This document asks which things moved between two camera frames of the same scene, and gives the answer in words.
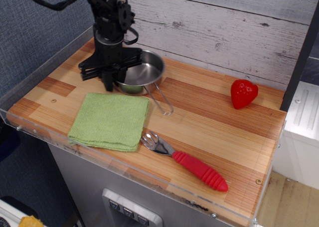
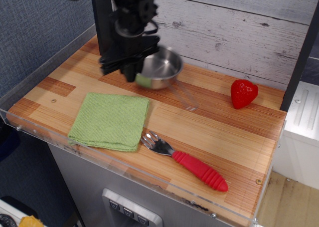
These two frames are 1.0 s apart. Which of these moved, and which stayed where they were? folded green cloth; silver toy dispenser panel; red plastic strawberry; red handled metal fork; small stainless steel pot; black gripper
Moved: black gripper; small stainless steel pot
Stayed: red plastic strawberry; silver toy dispenser panel; folded green cloth; red handled metal fork
